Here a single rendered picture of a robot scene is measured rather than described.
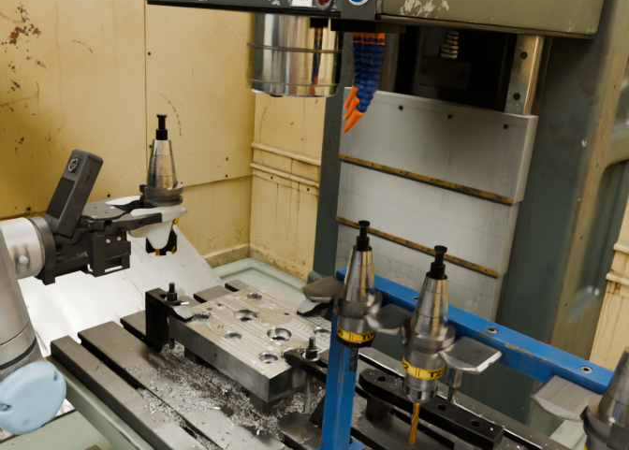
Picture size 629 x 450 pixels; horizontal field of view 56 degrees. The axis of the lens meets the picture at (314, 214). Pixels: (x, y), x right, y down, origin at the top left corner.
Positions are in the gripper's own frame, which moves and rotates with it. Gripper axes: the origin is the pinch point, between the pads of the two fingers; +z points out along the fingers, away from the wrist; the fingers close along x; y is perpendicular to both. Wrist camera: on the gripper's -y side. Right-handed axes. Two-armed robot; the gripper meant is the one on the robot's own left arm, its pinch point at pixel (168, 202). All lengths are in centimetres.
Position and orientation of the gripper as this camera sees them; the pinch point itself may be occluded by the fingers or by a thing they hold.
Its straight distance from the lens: 91.8
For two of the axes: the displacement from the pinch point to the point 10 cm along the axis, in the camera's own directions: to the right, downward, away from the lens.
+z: 6.8, -1.9, 7.1
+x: 7.3, 2.6, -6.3
